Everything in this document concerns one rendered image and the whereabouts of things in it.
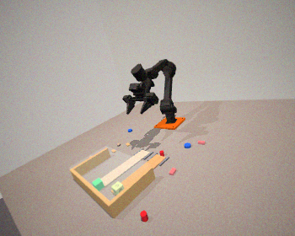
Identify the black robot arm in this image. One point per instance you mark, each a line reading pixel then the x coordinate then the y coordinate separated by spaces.
pixel 145 77

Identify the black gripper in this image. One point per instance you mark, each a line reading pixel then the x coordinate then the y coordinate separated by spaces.
pixel 149 99

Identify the tan grid-patterned strip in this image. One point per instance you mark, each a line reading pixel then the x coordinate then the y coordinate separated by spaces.
pixel 156 160

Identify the cream flat strip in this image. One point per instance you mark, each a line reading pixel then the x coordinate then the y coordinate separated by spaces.
pixel 142 154

